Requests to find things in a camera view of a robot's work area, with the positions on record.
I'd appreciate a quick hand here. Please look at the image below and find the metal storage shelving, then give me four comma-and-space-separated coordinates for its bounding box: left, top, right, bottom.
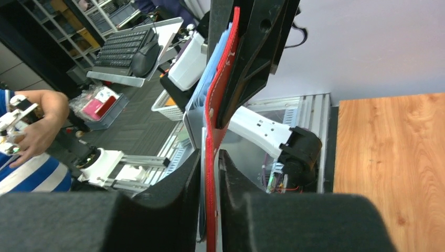
19, 0, 142, 71

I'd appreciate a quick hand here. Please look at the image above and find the black keyboard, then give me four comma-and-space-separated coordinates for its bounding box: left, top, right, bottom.
94, 28, 154, 68

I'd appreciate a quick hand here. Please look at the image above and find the person in striped shirt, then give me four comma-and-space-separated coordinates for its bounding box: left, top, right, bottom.
1, 89, 72, 195

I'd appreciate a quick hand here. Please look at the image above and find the white perforated basket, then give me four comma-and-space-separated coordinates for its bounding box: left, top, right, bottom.
151, 90, 184, 121

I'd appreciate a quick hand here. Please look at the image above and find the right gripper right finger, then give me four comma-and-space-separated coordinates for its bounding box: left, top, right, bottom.
219, 150, 396, 251

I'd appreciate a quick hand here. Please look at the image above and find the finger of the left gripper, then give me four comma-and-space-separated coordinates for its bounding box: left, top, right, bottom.
207, 0, 234, 61
216, 0, 300, 129

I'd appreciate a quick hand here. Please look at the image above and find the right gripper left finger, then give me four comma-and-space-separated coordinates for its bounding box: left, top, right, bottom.
1, 151, 200, 251

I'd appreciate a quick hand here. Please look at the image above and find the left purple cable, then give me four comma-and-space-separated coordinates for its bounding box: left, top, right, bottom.
261, 153, 272, 190

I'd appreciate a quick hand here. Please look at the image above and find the grey storage tray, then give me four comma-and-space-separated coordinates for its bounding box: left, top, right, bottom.
69, 85, 129, 131

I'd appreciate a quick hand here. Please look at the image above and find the aluminium frame rail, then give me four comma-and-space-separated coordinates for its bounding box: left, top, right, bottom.
104, 93, 331, 195

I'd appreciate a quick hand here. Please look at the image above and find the black computer mouse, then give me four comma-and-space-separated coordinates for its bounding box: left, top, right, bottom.
130, 40, 161, 78

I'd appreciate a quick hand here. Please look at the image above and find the red leather card holder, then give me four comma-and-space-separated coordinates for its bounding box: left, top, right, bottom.
184, 4, 241, 251

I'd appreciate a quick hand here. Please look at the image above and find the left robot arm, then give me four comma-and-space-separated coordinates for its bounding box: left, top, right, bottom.
161, 1, 322, 192

